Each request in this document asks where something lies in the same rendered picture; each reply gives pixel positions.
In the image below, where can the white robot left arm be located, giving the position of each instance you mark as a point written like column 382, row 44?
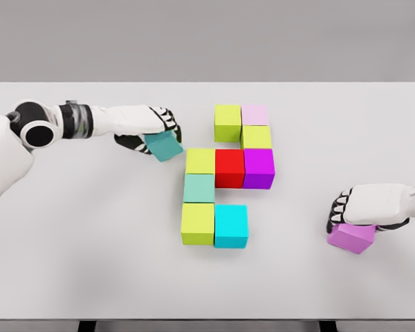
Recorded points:
column 7, row 145

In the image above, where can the yellow-green block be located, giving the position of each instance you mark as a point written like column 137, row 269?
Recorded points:
column 198, row 224
column 256, row 137
column 227, row 122
column 200, row 160

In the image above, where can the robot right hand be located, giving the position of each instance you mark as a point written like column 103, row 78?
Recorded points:
column 366, row 204

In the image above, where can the pale pink block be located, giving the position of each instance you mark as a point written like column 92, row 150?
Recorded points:
column 255, row 115

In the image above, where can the mint green block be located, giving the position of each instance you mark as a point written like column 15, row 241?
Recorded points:
column 199, row 188

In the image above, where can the orchid purple block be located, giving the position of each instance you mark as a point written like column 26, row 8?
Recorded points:
column 351, row 238

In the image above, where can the vivid purple block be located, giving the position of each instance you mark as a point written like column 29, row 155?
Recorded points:
column 258, row 168

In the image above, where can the cyan block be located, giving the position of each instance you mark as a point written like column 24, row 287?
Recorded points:
column 231, row 226

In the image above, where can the red block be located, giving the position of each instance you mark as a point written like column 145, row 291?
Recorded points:
column 230, row 167

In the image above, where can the teal block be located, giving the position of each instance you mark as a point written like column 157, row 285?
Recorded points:
column 164, row 147

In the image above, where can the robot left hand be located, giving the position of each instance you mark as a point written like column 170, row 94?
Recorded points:
column 138, row 119

